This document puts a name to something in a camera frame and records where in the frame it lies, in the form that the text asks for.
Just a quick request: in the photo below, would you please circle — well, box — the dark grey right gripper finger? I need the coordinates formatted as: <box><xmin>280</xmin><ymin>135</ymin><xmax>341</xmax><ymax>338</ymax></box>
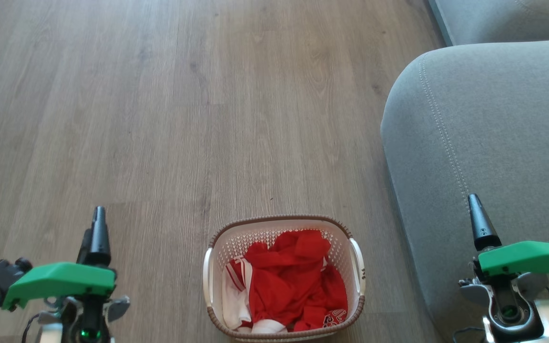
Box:
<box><xmin>468</xmin><ymin>193</ymin><xmax>502</xmax><ymax>252</ymax></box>

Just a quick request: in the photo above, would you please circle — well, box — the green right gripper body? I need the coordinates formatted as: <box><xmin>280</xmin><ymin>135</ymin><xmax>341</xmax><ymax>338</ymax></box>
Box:
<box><xmin>478</xmin><ymin>241</ymin><xmax>549</xmax><ymax>282</ymax></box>

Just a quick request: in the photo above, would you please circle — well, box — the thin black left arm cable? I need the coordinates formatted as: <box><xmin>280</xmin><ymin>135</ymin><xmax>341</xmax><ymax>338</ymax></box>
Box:
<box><xmin>20</xmin><ymin>313</ymin><xmax>42</xmax><ymax>343</ymax></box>

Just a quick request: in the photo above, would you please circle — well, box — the white garment with red stripes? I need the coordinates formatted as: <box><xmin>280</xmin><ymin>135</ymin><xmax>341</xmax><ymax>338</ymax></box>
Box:
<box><xmin>222</xmin><ymin>257</ymin><xmax>288</xmax><ymax>334</ymax></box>

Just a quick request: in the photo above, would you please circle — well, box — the grey fabric sofa seat cushion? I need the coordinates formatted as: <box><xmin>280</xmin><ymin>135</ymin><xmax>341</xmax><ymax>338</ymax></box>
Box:
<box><xmin>428</xmin><ymin>0</ymin><xmax>549</xmax><ymax>47</ymax></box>

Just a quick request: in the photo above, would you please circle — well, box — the white plastic laundry basket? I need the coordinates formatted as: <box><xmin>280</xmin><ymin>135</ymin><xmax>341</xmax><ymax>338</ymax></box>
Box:
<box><xmin>203</xmin><ymin>215</ymin><xmax>366</xmax><ymax>343</ymax></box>

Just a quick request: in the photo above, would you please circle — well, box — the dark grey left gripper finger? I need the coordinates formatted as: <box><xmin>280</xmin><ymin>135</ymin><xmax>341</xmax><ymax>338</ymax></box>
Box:
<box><xmin>77</xmin><ymin>229</ymin><xmax>93</xmax><ymax>264</ymax></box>
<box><xmin>89</xmin><ymin>206</ymin><xmax>112</xmax><ymax>267</ymax></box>

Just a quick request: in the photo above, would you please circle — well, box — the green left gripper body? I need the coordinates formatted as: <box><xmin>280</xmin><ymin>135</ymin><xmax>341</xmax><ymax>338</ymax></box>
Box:
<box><xmin>2</xmin><ymin>262</ymin><xmax>116</xmax><ymax>312</ymax></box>

